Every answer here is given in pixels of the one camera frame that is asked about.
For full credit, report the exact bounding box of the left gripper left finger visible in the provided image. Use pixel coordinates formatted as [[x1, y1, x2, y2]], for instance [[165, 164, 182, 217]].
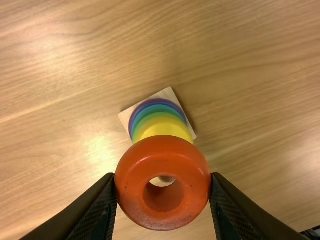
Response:
[[19, 172, 118, 240]]

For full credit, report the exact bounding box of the dark blue ring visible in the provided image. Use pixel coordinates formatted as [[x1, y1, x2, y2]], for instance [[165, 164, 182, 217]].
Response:
[[129, 101, 189, 136]]

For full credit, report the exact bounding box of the dark green ring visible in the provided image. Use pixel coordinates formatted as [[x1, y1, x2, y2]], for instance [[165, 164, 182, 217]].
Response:
[[131, 110, 191, 141]]

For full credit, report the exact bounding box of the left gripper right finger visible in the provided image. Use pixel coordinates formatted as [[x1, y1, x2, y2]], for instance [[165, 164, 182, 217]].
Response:
[[208, 171, 311, 240]]

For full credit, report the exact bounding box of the yellow ring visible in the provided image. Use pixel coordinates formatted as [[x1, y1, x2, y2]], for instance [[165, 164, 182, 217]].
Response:
[[136, 116, 195, 146]]

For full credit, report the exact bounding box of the light blue ring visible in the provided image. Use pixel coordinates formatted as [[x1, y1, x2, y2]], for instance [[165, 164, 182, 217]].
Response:
[[130, 104, 190, 138]]

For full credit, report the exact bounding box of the wooden peg base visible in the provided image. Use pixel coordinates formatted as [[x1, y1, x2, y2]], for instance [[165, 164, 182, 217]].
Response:
[[117, 86, 198, 188]]

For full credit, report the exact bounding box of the purple ring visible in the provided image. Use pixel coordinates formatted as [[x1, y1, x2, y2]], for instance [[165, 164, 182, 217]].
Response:
[[127, 98, 188, 135]]

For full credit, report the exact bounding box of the orange ring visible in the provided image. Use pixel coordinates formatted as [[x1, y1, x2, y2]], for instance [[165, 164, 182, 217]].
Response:
[[114, 135, 211, 231]]

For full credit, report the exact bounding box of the light green ring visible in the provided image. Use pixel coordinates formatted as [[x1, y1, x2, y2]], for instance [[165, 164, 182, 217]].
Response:
[[132, 112, 193, 144]]

